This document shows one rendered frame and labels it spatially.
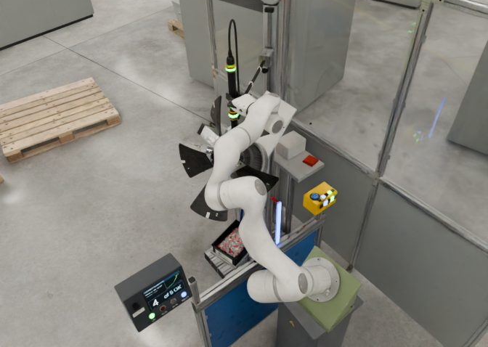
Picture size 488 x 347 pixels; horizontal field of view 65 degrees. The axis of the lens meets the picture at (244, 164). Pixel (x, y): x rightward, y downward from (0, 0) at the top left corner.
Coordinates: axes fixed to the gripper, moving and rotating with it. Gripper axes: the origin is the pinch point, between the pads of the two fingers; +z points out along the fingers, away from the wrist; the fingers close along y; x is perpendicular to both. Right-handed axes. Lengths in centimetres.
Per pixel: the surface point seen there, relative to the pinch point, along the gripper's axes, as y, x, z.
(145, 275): -71, -39, -33
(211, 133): 9, -49, 39
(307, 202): 21, -59, -34
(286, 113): 40, -31, 5
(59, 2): 63, -121, 567
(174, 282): -63, -43, -41
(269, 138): 29, -44, 6
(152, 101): 63, -162, 266
